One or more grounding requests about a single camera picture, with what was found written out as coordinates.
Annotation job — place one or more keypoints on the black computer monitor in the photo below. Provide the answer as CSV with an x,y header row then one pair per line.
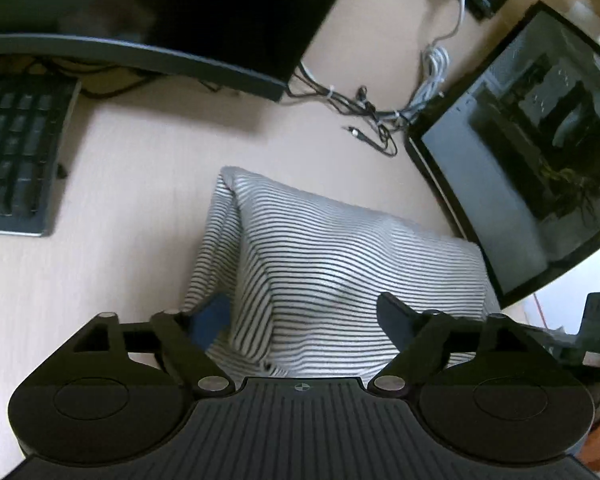
x,y
220,15

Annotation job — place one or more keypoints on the black and white striped shirt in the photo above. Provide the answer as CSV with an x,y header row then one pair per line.
x,y
330,260

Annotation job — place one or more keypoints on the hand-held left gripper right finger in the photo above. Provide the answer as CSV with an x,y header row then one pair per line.
x,y
395,317

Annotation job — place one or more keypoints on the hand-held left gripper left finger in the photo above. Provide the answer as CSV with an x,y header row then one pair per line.
x,y
212,317

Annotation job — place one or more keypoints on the black keyboard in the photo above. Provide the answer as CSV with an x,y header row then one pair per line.
x,y
15,150

